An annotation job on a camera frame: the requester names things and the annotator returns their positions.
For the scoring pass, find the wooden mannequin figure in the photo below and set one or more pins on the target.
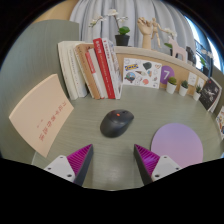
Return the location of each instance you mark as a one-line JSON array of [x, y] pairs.
[[155, 28]]

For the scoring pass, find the black computer mouse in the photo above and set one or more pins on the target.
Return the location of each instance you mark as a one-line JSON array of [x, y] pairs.
[[115, 124]]

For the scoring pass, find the beige book with red text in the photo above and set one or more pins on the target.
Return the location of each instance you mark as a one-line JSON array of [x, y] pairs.
[[40, 115]]

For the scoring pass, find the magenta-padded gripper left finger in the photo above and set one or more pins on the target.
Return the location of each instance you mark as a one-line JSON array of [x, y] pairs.
[[80, 161]]

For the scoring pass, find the white orchid plant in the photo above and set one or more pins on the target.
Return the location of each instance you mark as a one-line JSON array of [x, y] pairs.
[[169, 33]]

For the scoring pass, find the pink wooden horse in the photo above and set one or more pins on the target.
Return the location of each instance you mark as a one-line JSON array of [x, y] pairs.
[[176, 50]]

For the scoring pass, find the round purple mouse pad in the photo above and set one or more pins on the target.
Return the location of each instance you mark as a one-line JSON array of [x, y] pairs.
[[176, 145]]

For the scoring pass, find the white sticker sheet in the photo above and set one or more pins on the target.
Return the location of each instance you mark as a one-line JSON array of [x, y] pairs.
[[141, 73]]

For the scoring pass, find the brown book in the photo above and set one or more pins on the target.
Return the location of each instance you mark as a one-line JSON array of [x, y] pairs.
[[85, 66]]

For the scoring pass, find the white orchid in dark pot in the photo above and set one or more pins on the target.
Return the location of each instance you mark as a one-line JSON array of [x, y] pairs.
[[205, 65]]

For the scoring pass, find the wooden hand model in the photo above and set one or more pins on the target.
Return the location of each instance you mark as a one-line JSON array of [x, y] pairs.
[[145, 31]]

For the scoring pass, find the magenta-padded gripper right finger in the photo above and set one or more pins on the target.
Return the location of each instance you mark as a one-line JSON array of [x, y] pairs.
[[148, 161]]

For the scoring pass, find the round purple number sticker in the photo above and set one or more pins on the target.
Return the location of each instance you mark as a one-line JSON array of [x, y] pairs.
[[166, 75]]

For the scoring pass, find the black book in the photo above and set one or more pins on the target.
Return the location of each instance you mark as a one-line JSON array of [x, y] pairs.
[[210, 94]]

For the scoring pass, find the colourful picture book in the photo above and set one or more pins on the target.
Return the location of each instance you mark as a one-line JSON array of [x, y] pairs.
[[220, 123]]

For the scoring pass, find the grey curtain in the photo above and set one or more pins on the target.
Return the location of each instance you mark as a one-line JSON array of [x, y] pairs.
[[100, 10]]

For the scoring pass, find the thin white red-spined book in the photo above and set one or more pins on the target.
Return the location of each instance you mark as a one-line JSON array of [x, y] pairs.
[[95, 75]]

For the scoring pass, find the white orchid in black pot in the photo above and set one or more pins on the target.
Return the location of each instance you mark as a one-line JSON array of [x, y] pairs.
[[122, 39]]

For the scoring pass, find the window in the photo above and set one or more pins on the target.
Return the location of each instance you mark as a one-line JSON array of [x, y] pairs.
[[203, 40]]

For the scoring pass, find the dark wooden horse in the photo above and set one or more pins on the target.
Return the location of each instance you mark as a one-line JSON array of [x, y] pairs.
[[191, 55]]

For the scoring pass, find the white wall socket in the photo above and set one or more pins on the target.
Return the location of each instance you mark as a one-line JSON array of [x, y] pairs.
[[201, 83], [192, 79]]

